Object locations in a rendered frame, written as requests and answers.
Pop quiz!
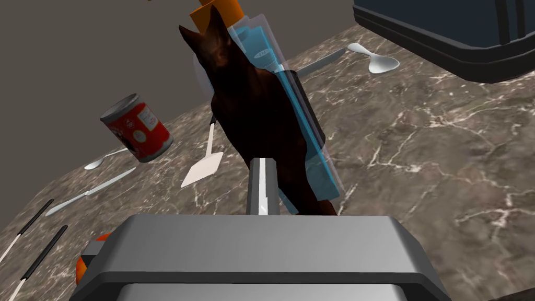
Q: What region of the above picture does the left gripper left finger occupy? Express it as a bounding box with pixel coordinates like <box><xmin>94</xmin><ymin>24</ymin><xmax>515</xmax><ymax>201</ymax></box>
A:
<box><xmin>246</xmin><ymin>158</ymin><xmax>264</xmax><ymax>216</ymax></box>

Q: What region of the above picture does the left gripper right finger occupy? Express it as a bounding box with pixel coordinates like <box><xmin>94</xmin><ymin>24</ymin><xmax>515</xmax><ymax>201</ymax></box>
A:
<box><xmin>262</xmin><ymin>158</ymin><xmax>281</xmax><ymax>216</ymax></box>

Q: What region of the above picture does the white spatula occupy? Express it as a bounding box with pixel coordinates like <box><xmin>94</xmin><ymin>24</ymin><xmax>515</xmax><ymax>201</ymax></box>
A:
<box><xmin>180</xmin><ymin>117</ymin><xmax>225</xmax><ymax>189</ymax></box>

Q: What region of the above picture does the dark brown animal figure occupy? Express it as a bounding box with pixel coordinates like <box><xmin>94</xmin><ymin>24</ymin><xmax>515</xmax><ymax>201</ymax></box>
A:
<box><xmin>179</xmin><ymin>6</ymin><xmax>338</xmax><ymax>216</ymax></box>

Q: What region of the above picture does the clear blue bottle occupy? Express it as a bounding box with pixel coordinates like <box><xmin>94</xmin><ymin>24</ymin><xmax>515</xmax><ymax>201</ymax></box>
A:
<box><xmin>192</xmin><ymin>14</ymin><xmax>346</xmax><ymax>211</ymax></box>

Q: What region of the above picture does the red tin can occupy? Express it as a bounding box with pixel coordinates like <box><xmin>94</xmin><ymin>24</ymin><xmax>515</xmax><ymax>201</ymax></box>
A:
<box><xmin>100</xmin><ymin>93</ymin><xmax>174</xmax><ymax>164</ymax></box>

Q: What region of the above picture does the silver table knife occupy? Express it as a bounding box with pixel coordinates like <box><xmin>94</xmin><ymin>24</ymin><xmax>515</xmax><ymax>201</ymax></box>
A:
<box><xmin>296</xmin><ymin>47</ymin><xmax>347</xmax><ymax>78</ymax></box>
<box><xmin>44</xmin><ymin>167</ymin><xmax>137</xmax><ymax>217</ymax></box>

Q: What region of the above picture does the small silver spoon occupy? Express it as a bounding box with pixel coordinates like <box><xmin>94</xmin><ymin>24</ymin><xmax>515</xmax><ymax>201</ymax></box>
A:
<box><xmin>84</xmin><ymin>148</ymin><xmax>129</xmax><ymax>171</ymax></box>

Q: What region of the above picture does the white soup spoon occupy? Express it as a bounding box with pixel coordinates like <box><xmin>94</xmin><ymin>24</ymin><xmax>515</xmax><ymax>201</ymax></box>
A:
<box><xmin>346</xmin><ymin>42</ymin><xmax>401</xmax><ymax>75</ymax></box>

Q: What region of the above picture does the orange block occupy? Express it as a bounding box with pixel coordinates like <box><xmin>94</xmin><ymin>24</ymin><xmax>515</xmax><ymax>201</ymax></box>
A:
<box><xmin>189</xmin><ymin>0</ymin><xmax>245</xmax><ymax>33</ymax></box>

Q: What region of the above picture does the orange round object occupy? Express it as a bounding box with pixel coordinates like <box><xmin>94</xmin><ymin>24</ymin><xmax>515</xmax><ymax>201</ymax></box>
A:
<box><xmin>75</xmin><ymin>232</ymin><xmax>113</xmax><ymax>287</ymax></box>

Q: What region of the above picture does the black and white chopstick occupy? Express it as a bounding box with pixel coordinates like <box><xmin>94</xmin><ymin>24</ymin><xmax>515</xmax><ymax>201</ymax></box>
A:
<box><xmin>7</xmin><ymin>225</ymin><xmax>69</xmax><ymax>301</ymax></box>
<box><xmin>0</xmin><ymin>198</ymin><xmax>55</xmax><ymax>264</ymax></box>

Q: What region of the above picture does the dark blue black appliance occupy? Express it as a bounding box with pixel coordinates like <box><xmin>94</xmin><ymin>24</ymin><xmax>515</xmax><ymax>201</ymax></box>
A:
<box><xmin>353</xmin><ymin>0</ymin><xmax>535</xmax><ymax>84</ymax></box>

